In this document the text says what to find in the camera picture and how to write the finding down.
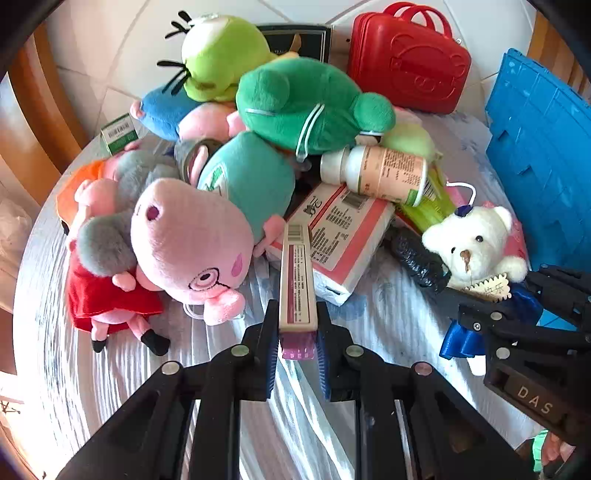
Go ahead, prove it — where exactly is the light blue tablecloth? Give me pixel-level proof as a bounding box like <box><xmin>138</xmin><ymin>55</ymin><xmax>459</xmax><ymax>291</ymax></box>
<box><xmin>10</xmin><ymin>199</ymin><xmax>538</xmax><ymax>479</ymax></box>

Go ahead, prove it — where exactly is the green wet wipes pack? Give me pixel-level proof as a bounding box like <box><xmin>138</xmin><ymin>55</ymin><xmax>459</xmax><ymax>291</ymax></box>
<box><xmin>381</xmin><ymin>122</ymin><xmax>456</xmax><ymax>233</ymax></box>

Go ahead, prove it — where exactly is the black textured handle object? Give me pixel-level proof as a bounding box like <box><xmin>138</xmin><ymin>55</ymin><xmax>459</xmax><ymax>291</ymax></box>
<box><xmin>386</xmin><ymin>227</ymin><xmax>451</xmax><ymax>295</ymax></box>

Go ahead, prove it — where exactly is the pink white toothpaste box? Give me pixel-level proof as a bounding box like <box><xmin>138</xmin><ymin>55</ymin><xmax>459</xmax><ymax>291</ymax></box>
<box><xmin>279</xmin><ymin>222</ymin><xmax>318</xmax><ymax>361</ymax></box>

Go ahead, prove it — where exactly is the blue ribbon bow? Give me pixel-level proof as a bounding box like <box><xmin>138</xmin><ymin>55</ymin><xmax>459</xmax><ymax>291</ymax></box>
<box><xmin>435</xmin><ymin>283</ymin><xmax>543</xmax><ymax>360</ymax></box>

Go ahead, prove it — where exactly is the green turtle duck plush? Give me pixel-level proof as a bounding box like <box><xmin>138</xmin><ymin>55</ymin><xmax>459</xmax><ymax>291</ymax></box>
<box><xmin>235</xmin><ymin>57</ymin><xmax>396</xmax><ymax>159</ymax></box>

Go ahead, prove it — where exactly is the small green white box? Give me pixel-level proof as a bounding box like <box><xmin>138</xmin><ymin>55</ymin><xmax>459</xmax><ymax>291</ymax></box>
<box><xmin>100</xmin><ymin>114</ymin><xmax>138</xmax><ymax>155</ymax></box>

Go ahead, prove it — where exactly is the light green frog plush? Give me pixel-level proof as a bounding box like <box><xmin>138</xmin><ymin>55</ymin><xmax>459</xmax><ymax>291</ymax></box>
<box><xmin>157</xmin><ymin>10</ymin><xmax>298</xmax><ymax>102</ymax></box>

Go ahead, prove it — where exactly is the wooden chair back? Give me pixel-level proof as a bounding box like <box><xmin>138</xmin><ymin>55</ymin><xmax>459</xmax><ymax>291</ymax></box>
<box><xmin>1</xmin><ymin>25</ymin><xmax>89</xmax><ymax>210</ymax></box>

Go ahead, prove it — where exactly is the white medicine bottle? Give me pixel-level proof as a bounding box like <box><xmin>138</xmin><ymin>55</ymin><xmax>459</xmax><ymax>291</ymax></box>
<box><xmin>320</xmin><ymin>145</ymin><xmax>427</xmax><ymax>206</ymax></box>

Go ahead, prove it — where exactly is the orange dress pig plush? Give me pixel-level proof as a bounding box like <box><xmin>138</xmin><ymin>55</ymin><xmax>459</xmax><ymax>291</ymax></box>
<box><xmin>56</xmin><ymin>149</ymin><xmax>179</xmax><ymax>235</ymax></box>

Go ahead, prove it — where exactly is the blue plastic crate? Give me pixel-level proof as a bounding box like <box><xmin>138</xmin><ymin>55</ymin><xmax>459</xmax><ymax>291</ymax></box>
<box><xmin>486</xmin><ymin>49</ymin><xmax>590</xmax><ymax>272</ymax></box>

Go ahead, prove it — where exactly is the red dress pig plush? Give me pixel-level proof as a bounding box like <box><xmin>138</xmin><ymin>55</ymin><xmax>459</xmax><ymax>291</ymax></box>
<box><xmin>64</xmin><ymin>213</ymin><xmax>171</xmax><ymax>357</ymax></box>

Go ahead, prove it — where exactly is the white teddy bear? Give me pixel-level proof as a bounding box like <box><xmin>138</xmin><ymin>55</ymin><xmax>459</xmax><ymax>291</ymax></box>
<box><xmin>422</xmin><ymin>205</ymin><xmax>528</xmax><ymax>289</ymax></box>

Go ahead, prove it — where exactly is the person's right hand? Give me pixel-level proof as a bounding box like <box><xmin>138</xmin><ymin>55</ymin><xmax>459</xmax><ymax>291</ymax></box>
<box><xmin>541</xmin><ymin>432</ymin><xmax>575</xmax><ymax>467</ymax></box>

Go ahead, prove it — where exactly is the grey tape roll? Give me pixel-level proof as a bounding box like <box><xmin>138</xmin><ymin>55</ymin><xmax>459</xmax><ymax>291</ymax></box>
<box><xmin>174</xmin><ymin>138</ymin><xmax>222</xmax><ymax>187</ymax></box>

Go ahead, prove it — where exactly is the blue shirt pig plush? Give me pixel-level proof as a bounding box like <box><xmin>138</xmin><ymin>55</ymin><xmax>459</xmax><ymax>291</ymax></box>
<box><xmin>129</xmin><ymin>84</ymin><xmax>246</xmax><ymax>144</ymax></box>

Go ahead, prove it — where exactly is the pink tissue pack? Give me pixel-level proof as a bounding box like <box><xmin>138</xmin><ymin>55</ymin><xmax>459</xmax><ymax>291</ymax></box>
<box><xmin>287</xmin><ymin>183</ymin><xmax>394</xmax><ymax>306</ymax></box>

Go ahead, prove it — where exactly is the large pink pig plush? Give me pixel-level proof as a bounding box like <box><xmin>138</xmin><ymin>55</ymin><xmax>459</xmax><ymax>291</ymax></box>
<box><xmin>130</xmin><ymin>131</ymin><xmax>296</xmax><ymax>325</ymax></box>

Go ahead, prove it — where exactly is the red toy suitcase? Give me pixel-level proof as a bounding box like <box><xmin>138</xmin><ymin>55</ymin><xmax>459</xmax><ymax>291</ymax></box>
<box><xmin>346</xmin><ymin>1</ymin><xmax>472</xmax><ymax>114</ymax></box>

